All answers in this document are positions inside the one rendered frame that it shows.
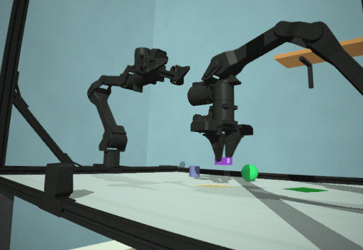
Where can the blue-grey cylinder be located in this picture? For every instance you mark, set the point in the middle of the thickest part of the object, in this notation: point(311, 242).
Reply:
point(194, 171)

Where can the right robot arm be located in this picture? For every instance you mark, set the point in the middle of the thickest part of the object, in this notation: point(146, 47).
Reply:
point(317, 37)

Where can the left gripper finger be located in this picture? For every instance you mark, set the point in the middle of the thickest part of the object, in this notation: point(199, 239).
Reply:
point(152, 65)
point(180, 73)

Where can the pale yellow rectangle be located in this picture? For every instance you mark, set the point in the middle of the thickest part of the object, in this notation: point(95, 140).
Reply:
point(214, 186)

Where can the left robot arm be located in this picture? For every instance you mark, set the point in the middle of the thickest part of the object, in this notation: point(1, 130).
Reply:
point(115, 136)

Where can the purple block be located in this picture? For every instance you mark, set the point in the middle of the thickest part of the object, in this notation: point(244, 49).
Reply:
point(224, 161)

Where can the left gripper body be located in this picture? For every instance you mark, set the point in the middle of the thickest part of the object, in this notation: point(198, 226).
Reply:
point(156, 76)

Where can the dark green rectangle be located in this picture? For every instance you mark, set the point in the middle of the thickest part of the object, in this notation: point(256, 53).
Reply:
point(304, 189)

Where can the green ball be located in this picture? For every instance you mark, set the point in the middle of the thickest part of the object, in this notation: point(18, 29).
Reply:
point(249, 172)

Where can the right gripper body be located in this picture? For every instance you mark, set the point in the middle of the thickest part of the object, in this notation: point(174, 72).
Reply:
point(223, 113)

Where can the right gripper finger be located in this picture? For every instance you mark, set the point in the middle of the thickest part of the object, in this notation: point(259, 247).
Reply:
point(231, 143)
point(217, 141)

